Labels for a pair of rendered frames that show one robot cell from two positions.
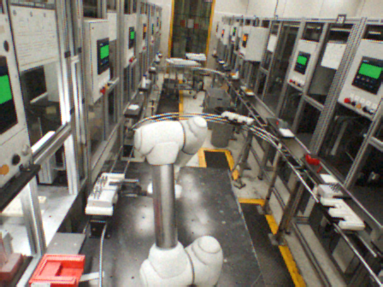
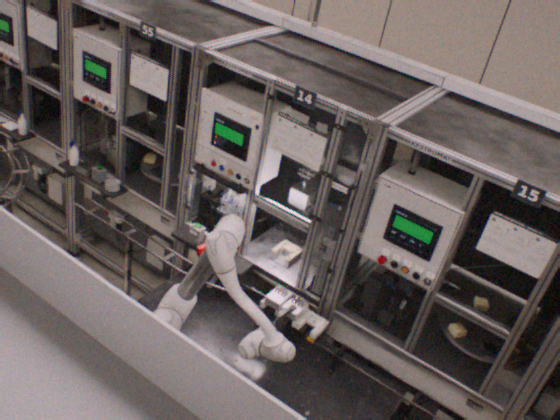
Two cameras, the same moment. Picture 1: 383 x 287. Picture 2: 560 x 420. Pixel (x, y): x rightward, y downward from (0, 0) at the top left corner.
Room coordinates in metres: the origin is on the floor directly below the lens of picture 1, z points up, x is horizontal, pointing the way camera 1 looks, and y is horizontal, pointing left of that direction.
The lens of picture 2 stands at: (2.47, -1.66, 3.07)
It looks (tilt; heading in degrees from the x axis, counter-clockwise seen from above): 32 degrees down; 124
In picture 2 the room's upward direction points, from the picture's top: 12 degrees clockwise
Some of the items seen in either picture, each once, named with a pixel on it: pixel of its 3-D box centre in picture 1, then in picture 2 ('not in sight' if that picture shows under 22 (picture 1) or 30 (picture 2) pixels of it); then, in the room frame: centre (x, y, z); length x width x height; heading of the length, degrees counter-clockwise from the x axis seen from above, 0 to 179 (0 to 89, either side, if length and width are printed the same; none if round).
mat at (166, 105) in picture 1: (170, 106); not in sight; (5.68, 0.56, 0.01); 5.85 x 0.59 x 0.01; 6
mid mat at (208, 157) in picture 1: (217, 164); not in sight; (3.30, -0.44, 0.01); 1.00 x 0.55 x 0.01; 6
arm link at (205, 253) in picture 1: (204, 259); (162, 329); (0.89, -0.14, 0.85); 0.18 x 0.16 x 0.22; 118
